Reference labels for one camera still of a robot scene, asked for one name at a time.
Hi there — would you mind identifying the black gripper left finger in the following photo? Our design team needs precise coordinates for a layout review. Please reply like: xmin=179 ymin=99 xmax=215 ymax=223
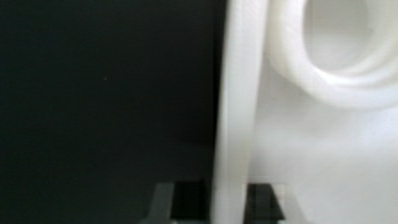
xmin=146 ymin=181 xmax=210 ymax=224

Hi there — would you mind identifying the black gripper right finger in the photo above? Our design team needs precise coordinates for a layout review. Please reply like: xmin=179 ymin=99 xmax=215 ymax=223
xmin=245 ymin=184 xmax=286 ymax=224

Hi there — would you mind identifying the white square tabletop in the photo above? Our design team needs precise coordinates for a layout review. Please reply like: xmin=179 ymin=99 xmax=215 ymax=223
xmin=210 ymin=0 xmax=398 ymax=224

